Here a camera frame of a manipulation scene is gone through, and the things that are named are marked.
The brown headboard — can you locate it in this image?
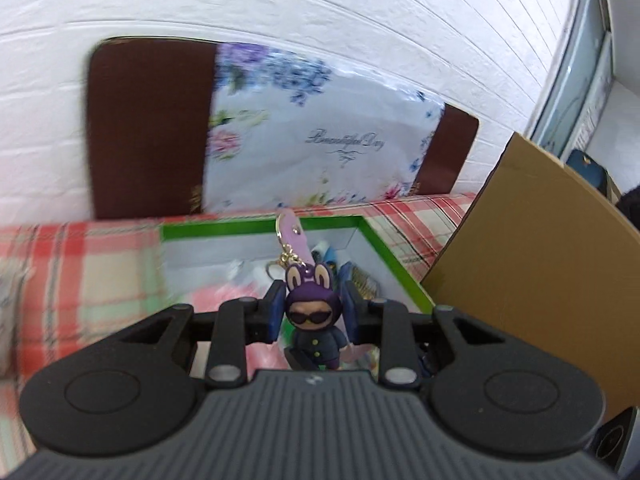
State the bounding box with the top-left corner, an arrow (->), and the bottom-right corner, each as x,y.
85,36 -> 480,221

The dark blue bag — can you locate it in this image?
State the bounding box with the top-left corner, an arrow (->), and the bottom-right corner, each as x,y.
567,149 -> 623,201

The glass window frame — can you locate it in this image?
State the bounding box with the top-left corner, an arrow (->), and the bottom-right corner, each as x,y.
527,0 -> 640,161

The green cardboard box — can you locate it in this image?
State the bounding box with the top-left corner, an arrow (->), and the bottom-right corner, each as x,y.
160,214 -> 436,373

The floral plastic bag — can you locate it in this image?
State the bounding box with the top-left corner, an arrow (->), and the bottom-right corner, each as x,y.
202,42 -> 446,213

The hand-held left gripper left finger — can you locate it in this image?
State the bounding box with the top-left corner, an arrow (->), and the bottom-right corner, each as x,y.
120,280 -> 286,388

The black round device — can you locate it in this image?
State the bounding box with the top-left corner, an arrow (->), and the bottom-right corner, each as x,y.
590,405 -> 640,480

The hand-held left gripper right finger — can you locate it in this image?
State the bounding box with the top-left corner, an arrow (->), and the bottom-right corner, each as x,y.
341,281 -> 506,388

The purple bunny figure keychain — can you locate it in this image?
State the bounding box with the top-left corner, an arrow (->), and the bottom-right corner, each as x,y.
275,210 -> 351,372

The plaid blanket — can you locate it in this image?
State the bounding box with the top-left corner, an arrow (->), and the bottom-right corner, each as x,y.
0,192 -> 478,466

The brown cardboard box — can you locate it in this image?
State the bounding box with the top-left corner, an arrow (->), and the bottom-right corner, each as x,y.
420,132 -> 640,423

